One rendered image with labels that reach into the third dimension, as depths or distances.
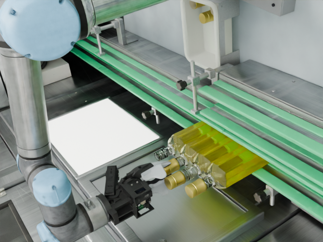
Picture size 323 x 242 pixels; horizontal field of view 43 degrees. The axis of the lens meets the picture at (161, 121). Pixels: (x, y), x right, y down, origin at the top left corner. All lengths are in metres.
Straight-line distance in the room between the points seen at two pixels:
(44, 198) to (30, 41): 0.35
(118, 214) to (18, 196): 0.51
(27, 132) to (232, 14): 0.68
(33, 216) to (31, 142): 0.42
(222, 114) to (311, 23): 0.34
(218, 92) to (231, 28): 0.23
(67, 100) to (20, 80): 1.01
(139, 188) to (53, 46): 0.45
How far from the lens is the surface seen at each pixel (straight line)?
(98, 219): 0.99
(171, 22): 1.59
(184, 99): 1.32
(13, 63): 0.88
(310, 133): 0.99
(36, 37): 0.69
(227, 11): 1.25
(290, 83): 1.15
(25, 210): 1.36
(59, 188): 0.89
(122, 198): 1.02
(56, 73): 2.05
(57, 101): 1.90
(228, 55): 1.29
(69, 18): 0.70
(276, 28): 1.19
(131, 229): 1.13
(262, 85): 1.13
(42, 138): 0.96
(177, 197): 1.20
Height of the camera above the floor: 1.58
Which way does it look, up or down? 25 degrees down
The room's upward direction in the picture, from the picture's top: 114 degrees counter-clockwise
